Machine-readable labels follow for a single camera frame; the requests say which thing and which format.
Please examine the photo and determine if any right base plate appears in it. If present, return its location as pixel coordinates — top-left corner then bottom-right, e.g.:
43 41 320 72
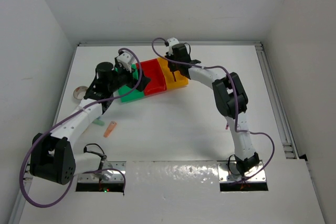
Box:
217 161 267 184

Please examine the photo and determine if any large tape roll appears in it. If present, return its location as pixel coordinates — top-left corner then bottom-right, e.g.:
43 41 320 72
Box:
73 86 88 101

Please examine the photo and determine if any green plastic bin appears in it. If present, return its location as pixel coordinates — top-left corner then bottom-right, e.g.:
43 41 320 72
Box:
118 63 145 103

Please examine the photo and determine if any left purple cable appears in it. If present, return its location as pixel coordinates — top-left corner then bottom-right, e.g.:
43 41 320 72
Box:
19 48 144 208

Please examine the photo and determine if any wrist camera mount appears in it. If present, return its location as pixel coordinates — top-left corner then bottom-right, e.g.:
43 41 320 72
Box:
164 38 180 55
116 51 134 72

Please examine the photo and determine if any orange pen cap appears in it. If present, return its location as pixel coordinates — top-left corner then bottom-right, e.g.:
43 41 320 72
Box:
103 121 117 138

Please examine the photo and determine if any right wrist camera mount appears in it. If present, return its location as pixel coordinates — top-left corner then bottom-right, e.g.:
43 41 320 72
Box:
164 38 180 55

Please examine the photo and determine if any red plastic bin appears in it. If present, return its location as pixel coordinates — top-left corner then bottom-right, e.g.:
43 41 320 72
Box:
137 59 167 98

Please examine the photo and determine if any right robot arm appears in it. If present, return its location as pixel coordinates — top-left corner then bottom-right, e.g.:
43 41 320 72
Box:
165 38 259 176

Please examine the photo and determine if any purple cable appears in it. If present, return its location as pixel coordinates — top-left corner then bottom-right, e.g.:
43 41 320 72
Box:
19 48 144 208
152 37 276 184

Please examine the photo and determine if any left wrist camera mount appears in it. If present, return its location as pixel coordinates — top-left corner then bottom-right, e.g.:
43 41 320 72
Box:
116 51 134 72

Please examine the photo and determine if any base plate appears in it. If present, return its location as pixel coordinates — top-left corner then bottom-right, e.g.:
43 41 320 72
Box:
217 161 267 184
78 161 126 184

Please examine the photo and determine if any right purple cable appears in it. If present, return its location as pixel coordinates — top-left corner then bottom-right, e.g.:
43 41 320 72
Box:
152 37 276 184

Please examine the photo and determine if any left base plate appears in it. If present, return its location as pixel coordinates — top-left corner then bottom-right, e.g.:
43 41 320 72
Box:
78 161 126 184

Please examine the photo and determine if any yellow plastic bin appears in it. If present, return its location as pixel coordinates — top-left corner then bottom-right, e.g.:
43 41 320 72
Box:
157 58 188 90

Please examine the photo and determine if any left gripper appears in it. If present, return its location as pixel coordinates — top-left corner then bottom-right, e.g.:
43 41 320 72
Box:
108 62 150 92

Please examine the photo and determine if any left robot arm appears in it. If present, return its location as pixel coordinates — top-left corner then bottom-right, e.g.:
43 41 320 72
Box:
30 51 150 185

